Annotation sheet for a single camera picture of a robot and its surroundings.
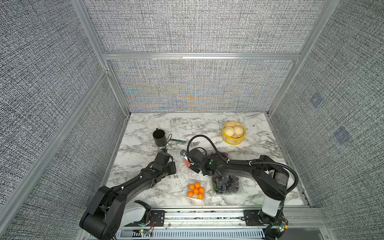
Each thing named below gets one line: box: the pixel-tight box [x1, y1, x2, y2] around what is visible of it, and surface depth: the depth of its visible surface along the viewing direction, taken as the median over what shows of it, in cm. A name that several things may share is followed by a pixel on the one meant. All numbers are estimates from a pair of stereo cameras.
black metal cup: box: [152, 128, 167, 147], surface depth 99 cm
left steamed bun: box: [224, 126, 235, 137], surface depth 102 cm
